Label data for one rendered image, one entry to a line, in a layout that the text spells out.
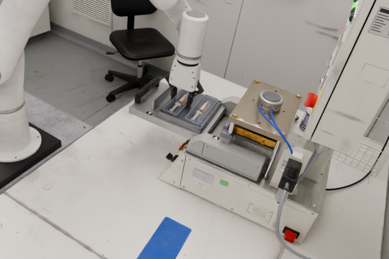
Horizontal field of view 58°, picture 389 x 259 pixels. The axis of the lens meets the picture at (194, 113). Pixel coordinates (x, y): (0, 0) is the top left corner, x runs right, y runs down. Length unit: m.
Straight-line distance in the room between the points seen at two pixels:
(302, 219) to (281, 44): 1.75
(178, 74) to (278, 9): 1.57
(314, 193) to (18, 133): 1.00
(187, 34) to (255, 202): 0.58
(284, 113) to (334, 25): 1.52
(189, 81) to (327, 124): 0.48
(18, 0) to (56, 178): 0.60
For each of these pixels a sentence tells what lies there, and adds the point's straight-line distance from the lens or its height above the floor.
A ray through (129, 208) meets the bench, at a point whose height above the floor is 0.75.
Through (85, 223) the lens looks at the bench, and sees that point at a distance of 1.19.
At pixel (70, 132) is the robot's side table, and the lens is 1.50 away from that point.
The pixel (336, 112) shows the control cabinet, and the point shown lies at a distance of 0.95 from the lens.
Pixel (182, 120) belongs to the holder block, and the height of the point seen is 0.99.
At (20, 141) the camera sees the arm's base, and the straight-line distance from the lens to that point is 1.36.
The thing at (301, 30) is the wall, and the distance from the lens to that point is 2.66.
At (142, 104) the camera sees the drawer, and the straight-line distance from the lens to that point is 1.28.
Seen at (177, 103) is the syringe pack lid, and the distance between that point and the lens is 1.25.
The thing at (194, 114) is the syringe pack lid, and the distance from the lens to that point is 1.21.
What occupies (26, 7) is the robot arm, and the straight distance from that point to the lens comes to 1.07.
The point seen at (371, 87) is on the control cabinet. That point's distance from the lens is 0.91.
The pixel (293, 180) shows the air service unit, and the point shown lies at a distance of 0.96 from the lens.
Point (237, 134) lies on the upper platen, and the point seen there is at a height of 1.03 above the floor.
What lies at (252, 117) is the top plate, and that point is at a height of 1.11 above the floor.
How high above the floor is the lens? 1.72
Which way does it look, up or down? 36 degrees down
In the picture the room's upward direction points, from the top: 11 degrees clockwise
